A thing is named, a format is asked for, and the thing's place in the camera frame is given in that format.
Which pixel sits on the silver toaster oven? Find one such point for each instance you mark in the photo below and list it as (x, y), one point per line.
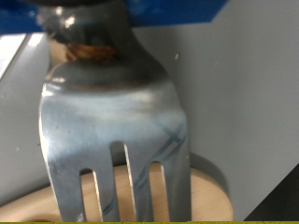
(233, 93)

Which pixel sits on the metal spatula with blue block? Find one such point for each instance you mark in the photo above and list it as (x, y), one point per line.
(109, 124)

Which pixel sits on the oval wooden cutting board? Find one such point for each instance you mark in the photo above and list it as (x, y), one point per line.
(211, 202)

